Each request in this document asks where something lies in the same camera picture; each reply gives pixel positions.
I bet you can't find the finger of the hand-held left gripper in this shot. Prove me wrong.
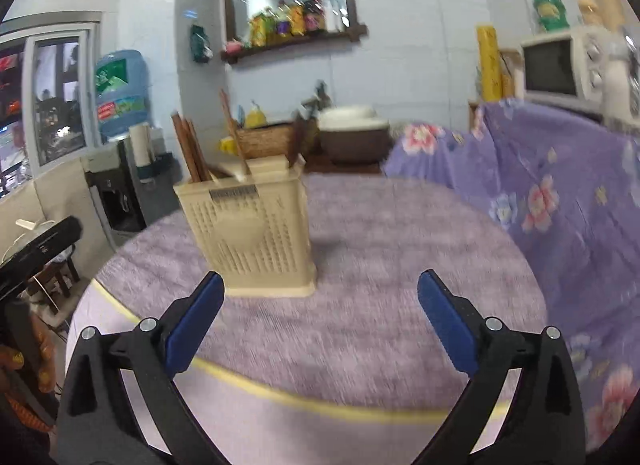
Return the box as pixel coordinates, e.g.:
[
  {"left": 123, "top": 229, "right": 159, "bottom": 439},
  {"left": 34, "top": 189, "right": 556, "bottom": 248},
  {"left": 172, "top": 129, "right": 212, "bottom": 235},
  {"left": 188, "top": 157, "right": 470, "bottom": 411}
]
[
  {"left": 6, "top": 297, "right": 57, "bottom": 427},
  {"left": 0, "top": 216, "right": 83, "bottom": 301}
]

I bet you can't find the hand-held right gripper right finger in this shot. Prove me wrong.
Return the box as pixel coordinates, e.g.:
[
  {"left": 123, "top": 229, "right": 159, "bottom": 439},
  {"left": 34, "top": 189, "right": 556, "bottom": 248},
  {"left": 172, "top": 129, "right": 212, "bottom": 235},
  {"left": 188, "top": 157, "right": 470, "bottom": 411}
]
[{"left": 415, "top": 269, "right": 587, "bottom": 465}]

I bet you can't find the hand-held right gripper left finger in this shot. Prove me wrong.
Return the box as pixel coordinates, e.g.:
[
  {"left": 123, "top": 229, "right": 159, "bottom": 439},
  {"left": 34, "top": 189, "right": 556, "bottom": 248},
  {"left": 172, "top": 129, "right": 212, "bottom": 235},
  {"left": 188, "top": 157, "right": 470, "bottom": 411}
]
[{"left": 56, "top": 271, "right": 227, "bottom": 465}]

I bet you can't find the beige plastic utensil holder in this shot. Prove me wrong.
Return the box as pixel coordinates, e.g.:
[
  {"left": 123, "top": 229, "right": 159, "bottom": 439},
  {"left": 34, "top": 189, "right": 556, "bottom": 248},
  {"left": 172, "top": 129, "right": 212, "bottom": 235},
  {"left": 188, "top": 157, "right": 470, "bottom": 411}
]
[{"left": 172, "top": 155, "right": 317, "bottom": 298}]

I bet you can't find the brown wooden chopstick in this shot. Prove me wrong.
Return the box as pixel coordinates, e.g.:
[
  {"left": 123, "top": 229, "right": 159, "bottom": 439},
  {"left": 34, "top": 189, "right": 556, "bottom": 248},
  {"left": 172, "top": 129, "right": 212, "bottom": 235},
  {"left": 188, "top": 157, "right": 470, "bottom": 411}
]
[
  {"left": 188, "top": 120, "right": 212, "bottom": 179},
  {"left": 220, "top": 89, "right": 249, "bottom": 180},
  {"left": 171, "top": 112, "right": 197, "bottom": 182},
  {"left": 181, "top": 118, "right": 204, "bottom": 182}
]

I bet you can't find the orange patterned cloth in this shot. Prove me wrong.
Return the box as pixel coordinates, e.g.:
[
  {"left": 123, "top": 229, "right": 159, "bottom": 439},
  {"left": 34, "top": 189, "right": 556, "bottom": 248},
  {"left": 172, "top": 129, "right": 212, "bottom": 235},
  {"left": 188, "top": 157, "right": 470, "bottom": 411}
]
[{"left": 0, "top": 335, "right": 57, "bottom": 433}]

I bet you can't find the wooden stool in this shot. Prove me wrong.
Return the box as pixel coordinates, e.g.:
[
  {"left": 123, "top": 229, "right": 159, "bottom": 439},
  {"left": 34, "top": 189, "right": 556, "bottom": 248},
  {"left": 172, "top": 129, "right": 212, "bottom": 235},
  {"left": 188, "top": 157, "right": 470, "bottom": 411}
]
[{"left": 27, "top": 250, "right": 83, "bottom": 331}]

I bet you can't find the grey water dispenser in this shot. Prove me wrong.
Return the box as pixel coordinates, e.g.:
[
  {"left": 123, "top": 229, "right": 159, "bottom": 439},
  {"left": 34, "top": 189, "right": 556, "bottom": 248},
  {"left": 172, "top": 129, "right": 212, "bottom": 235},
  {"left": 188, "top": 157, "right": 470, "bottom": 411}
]
[{"left": 82, "top": 137, "right": 183, "bottom": 248}]

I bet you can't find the purple floral cloth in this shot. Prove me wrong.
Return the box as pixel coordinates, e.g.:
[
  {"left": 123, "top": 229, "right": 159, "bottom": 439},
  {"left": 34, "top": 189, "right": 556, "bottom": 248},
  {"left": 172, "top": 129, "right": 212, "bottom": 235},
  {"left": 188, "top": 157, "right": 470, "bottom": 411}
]
[{"left": 381, "top": 97, "right": 640, "bottom": 453}]

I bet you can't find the white cup stack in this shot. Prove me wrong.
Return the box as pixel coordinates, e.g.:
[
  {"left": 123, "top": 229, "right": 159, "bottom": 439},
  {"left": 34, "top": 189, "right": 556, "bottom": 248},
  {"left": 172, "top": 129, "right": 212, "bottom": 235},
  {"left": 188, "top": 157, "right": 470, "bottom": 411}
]
[{"left": 129, "top": 122, "right": 157, "bottom": 180}]

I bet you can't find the window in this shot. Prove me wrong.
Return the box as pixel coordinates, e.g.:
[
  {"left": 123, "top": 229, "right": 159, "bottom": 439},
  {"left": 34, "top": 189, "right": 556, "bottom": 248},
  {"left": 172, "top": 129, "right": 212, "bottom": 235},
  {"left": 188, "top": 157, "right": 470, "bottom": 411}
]
[{"left": 0, "top": 20, "right": 101, "bottom": 196}]

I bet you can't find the blue water bottle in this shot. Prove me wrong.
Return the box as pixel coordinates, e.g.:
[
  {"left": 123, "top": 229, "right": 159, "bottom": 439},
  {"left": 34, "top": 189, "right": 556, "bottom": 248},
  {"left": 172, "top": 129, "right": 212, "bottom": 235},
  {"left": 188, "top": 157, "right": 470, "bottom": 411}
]
[{"left": 95, "top": 49, "right": 152, "bottom": 142}]

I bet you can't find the dark wooden side table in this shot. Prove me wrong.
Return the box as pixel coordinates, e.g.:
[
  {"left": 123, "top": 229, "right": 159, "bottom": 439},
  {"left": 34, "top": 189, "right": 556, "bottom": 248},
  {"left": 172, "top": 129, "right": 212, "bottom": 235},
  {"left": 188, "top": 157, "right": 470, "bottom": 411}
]
[{"left": 302, "top": 152, "right": 386, "bottom": 176}]

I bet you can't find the wicker basket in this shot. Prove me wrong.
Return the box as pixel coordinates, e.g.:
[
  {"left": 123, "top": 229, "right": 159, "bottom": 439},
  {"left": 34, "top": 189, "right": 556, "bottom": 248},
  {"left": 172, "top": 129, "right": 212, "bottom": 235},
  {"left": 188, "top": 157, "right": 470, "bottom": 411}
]
[{"left": 235, "top": 122, "right": 301, "bottom": 160}]

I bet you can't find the brown pot with white lid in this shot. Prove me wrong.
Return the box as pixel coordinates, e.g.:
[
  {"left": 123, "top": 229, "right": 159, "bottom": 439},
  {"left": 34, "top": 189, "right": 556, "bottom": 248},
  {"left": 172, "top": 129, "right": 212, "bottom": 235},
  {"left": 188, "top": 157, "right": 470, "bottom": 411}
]
[{"left": 317, "top": 104, "right": 391, "bottom": 163}]

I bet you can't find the yellow dish soap bottle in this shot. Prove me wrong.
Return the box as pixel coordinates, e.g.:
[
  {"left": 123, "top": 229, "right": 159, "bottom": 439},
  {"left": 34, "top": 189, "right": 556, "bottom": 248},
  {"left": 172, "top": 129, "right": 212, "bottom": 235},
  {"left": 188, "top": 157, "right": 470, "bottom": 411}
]
[{"left": 244, "top": 101, "right": 268, "bottom": 129}]

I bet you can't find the wooden board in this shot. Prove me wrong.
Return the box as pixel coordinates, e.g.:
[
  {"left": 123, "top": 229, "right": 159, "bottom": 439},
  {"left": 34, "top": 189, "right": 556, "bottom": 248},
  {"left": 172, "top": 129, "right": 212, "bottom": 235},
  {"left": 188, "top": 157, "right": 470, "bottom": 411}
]
[{"left": 500, "top": 47, "right": 525, "bottom": 100}]

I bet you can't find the yellow roll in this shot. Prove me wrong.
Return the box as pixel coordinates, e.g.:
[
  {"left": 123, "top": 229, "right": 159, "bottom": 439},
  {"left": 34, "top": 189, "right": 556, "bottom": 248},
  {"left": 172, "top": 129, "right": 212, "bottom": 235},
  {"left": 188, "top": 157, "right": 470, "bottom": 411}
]
[{"left": 476, "top": 25, "right": 502, "bottom": 102}]

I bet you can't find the white microwave oven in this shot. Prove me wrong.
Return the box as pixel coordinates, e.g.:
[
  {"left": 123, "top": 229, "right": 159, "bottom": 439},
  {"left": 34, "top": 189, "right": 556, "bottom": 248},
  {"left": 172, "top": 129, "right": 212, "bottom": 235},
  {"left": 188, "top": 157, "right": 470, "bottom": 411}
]
[{"left": 520, "top": 25, "right": 626, "bottom": 113}]

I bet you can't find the wooden framed mirror shelf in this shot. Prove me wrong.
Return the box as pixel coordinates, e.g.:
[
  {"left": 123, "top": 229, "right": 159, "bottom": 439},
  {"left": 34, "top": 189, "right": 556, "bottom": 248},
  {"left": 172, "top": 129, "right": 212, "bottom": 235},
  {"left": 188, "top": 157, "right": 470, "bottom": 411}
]
[{"left": 217, "top": 0, "right": 370, "bottom": 64}]

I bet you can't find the green packet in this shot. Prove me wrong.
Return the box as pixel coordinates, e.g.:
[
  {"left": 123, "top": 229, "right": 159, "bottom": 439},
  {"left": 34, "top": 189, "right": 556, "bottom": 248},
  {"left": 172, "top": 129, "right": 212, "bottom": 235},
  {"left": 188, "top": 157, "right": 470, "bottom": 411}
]
[{"left": 529, "top": 0, "right": 571, "bottom": 32}]

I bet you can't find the orange jar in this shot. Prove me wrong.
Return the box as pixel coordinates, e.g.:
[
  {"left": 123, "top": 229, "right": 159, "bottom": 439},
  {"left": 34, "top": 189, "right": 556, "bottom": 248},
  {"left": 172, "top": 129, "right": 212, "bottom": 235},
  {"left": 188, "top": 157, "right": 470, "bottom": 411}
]
[{"left": 577, "top": 0, "right": 603, "bottom": 28}]

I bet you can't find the green hanging wall item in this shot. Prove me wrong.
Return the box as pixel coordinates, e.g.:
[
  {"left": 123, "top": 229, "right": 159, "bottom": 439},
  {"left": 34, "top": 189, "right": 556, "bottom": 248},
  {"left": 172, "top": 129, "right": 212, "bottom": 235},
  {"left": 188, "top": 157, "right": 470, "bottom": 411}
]
[{"left": 191, "top": 24, "right": 213, "bottom": 64}]

